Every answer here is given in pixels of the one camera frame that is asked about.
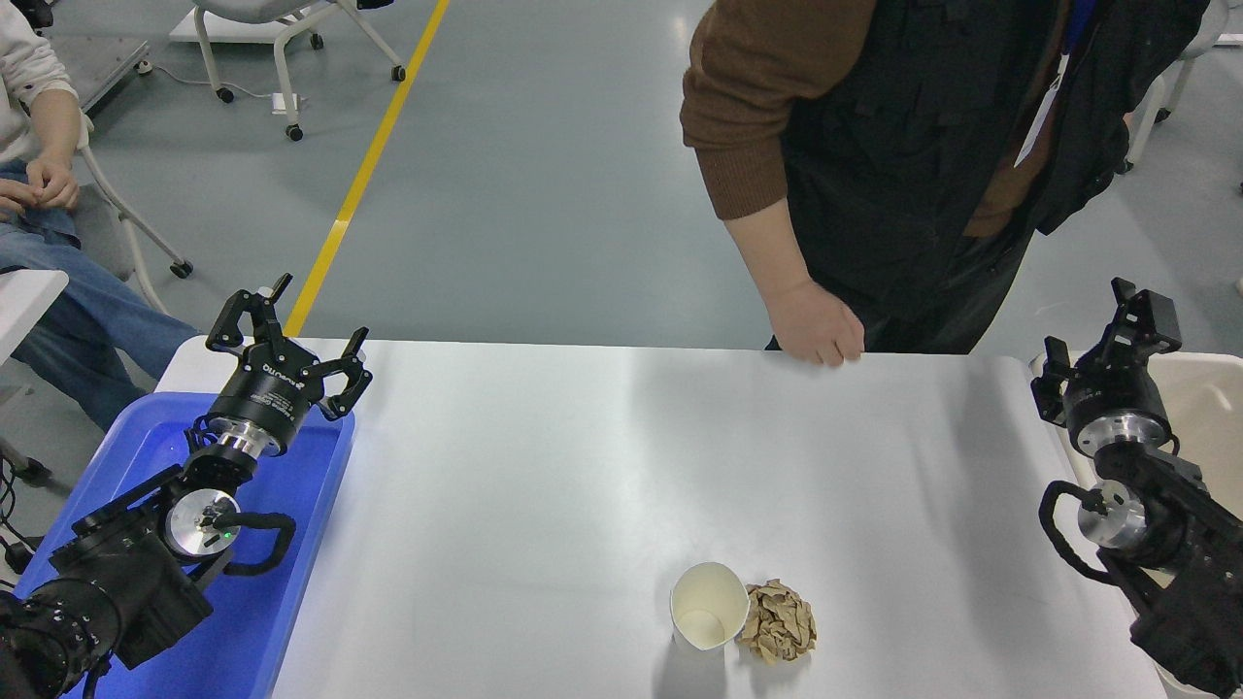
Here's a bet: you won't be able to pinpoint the white paper cup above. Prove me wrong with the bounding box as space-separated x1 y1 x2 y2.
670 561 752 651

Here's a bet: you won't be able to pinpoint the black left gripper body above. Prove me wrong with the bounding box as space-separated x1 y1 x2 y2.
216 340 324 434

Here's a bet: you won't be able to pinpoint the seated person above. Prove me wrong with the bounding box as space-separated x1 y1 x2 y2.
0 0 201 433

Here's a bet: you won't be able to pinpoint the large pale plastic bin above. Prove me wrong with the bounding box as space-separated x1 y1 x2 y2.
1029 351 1243 699

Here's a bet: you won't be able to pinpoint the grey metal platform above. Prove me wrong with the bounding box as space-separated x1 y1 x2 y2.
49 37 152 114

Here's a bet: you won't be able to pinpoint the white frame wheeled chair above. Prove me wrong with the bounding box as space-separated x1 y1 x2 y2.
191 0 407 142

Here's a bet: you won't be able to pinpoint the black floor cables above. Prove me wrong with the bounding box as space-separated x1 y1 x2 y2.
0 456 42 576

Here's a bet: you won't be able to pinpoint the small white side table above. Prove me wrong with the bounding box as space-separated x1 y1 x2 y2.
0 269 70 366

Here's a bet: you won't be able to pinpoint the white badge card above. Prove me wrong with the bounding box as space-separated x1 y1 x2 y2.
1014 53 1071 168

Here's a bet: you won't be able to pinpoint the standing person's hand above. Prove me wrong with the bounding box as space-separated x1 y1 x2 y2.
762 280 865 368

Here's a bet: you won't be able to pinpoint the white wheeled chair grey seat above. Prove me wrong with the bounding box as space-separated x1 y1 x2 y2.
73 115 193 314

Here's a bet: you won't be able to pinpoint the seated person's right hand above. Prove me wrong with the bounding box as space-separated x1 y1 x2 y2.
0 178 42 220

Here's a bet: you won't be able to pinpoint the white chair with jacket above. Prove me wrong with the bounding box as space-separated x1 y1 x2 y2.
1117 0 1243 176

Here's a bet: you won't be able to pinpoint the seated person's left hand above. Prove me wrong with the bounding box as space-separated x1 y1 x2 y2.
26 157 81 213

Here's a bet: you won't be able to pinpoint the crumpled tan paper ball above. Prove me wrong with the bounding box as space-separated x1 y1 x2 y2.
735 580 818 667

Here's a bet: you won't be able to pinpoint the blue plastic tray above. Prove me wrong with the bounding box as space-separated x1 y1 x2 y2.
15 391 356 699

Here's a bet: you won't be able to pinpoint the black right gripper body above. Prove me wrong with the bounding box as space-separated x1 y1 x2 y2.
1064 367 1171 433

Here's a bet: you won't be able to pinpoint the standing person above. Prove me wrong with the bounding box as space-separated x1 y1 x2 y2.
680 0 1210 368

